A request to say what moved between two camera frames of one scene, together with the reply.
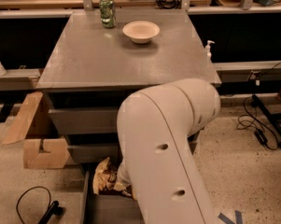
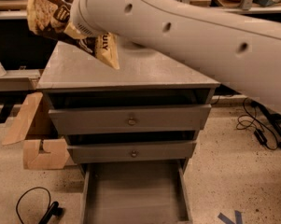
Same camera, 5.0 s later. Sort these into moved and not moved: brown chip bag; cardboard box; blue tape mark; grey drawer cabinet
Moved: brown chip bag
Not moved: grey drawer cabinet; cardboard box; blue tape mark
